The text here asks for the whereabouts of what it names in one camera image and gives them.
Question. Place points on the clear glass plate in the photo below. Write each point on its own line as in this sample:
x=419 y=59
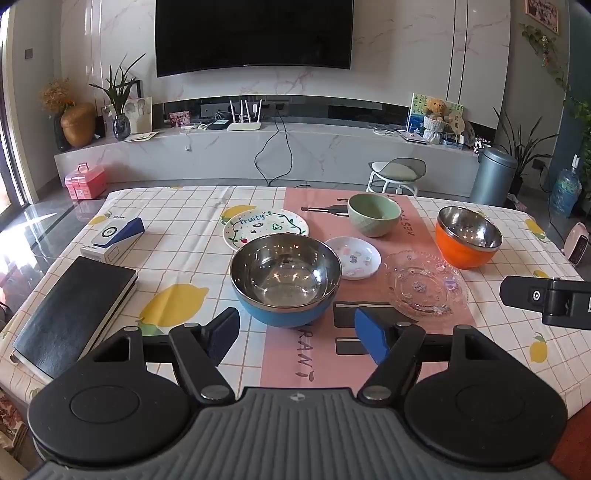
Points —
x=425 y=286

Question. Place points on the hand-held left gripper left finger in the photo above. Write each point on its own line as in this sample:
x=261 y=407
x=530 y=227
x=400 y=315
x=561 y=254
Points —
x=224 y=337

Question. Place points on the pink printed placemat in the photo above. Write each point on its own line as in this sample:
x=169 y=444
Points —
x=277 y=350

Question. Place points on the small black box device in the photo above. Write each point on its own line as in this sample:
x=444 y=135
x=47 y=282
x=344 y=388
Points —
x=218 y=125

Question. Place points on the small white sticker plate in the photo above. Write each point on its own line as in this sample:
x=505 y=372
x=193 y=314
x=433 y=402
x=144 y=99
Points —
x=355 y=258

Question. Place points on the plant in blue glass vase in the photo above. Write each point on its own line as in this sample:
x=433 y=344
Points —
x=121 y=127

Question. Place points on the portrait drawing sheet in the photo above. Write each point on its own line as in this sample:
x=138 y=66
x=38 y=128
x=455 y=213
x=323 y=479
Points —
x=138 y=115

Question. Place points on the pink storage box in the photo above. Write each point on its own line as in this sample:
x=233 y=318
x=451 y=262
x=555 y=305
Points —
x=85 y=182

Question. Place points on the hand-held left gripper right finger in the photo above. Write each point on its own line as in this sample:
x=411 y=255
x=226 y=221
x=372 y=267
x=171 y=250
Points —
x=371 y=334

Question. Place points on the blue green painting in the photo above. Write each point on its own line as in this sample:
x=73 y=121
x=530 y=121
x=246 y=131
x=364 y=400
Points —
x=418 y=115

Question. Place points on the blue steel bowl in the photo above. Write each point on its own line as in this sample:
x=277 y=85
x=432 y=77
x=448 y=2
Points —
x=286 y=316

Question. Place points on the white router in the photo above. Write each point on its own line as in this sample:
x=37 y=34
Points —
x=244 y=126

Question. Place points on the white woven basket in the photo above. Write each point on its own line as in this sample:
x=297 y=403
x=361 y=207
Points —
x=433 y=129

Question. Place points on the framed wall picture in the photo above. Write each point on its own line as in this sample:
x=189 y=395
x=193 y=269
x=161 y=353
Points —
x=542 y=14

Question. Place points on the brown teddy bear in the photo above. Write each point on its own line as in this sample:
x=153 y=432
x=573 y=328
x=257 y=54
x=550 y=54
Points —
x=436 y=107

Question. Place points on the pink space heater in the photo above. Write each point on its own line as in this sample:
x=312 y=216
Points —
x=579 y=244

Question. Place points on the green ceramic bowl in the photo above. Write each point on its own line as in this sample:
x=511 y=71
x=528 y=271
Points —
x=371 y=226

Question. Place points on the brown round vase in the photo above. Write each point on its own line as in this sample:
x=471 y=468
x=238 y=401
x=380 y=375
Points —
x=78 y=127

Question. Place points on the round beige paper fan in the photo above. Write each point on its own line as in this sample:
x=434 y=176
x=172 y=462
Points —
x=457 y=119

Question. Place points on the white and blue box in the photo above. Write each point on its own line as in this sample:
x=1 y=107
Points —
x=111 y=235

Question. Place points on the long-leaf potted plant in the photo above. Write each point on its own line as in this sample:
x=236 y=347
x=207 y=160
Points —
x=524 y=147

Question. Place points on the grey marble TV console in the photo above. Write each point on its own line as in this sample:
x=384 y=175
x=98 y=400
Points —
x=323 y=152

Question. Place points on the white fruit-print plate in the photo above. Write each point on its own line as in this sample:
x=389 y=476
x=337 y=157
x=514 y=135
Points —
x=258 y=226

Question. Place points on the hanging green vine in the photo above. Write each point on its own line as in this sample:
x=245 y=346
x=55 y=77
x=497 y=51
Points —
x=542 y=46

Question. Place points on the grey trash can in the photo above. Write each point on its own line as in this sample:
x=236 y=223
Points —
x=491 y=177

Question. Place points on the leafy green houseplant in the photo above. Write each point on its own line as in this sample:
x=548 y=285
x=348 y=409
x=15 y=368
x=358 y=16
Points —
x=579 y=138

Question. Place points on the small black white figurine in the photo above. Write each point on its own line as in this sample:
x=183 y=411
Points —
x=479 y=145

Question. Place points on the black television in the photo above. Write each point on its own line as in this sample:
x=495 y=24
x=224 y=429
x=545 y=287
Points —
x=254 y=37

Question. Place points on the white stool with grey backrest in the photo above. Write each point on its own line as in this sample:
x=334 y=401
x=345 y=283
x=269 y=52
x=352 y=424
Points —
x=397 y=170

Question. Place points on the black notebook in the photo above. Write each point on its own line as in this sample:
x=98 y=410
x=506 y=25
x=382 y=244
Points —
x=74 y=314

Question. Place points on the orange steel bowl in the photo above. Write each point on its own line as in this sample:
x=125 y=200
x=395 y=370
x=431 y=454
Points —
x=461 y=256

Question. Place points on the pink photo card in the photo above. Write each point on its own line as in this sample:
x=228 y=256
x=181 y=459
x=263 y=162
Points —
x=180 y=120

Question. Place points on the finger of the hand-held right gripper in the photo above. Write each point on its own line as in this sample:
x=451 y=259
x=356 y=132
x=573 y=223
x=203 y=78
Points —
x=521 y=293

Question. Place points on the dried orange flowers in vase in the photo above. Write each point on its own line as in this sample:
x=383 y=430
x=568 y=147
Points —
x=57 y=94

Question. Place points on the blue water bottle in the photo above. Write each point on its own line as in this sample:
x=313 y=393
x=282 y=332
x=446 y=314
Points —
x=565 y=187

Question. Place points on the paper sheets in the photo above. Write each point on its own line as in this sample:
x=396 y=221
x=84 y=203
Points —
x=141 y=136

